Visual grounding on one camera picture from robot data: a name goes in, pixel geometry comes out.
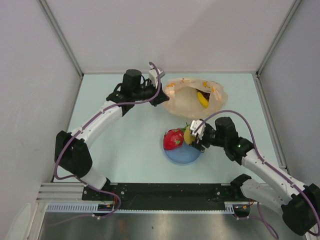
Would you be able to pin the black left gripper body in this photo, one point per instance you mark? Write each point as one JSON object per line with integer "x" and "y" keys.
{"x": 154, "y": 102}

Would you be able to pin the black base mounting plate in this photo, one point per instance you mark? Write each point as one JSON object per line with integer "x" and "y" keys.
{"x": 183, "y": 203}

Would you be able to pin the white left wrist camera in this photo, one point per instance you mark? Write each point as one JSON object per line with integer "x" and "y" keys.
{"x": 155, "y": 74}

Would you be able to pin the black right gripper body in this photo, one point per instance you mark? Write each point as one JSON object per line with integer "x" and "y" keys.
{"x": 209, "y": 138}

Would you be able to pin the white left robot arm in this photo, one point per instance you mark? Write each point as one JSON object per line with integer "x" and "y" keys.
{"x": 72, "y": 149}

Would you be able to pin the translucent orange plastic bag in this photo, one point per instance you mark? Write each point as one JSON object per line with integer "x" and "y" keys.
{"x": 183, "y": 100}

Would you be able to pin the red fake dragon fruit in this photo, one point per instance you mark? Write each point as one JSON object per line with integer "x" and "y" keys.
{"x": 173, "y": 138}

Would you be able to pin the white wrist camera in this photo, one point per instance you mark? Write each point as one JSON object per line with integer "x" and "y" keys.
{"x": 197, "y": 128}
{"x": 155, "y": 74}

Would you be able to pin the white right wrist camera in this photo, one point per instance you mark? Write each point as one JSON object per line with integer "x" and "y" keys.
{"x": 197, "y": 128}

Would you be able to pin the white slotted cable duct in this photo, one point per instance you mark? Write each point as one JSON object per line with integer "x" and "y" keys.
{"x": 103, "y": 208}

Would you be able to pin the dark red fake grapes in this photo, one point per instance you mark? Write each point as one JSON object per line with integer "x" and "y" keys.
{"x": 206, "y": 95}

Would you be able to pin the yellow fake banana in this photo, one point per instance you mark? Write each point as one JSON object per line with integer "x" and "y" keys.
{"x": 202, "y": 100}

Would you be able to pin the blue plate with bear print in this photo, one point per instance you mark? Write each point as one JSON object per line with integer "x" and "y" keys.
{"x": 183, "y": 155}

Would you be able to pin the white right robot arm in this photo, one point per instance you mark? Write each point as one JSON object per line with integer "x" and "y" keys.
{"x": 297, "y": 203}

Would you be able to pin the yellow fake lemon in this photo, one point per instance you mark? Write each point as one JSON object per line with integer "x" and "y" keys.
{"x": 187, "y": 136}

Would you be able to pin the aluminium frame rail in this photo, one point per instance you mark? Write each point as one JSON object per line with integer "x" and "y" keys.
{"x": 62, "y": 193}

